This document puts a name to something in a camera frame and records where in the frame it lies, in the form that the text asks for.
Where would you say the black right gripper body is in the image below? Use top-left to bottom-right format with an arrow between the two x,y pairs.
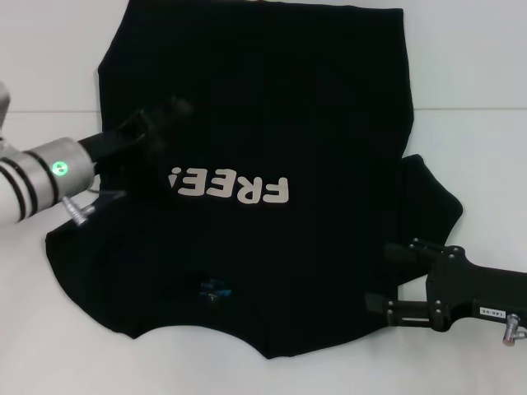
426,245 -> 527,332

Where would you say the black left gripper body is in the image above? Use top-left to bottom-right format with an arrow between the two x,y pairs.
77,107 -> 168,164

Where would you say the black shirt with FREE print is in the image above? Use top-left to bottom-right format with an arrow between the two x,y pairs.
44,0 -> 464,361

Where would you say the silver cable plug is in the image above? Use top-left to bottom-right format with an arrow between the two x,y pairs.
61,197 -> 96,228
501,313 -> 523,346

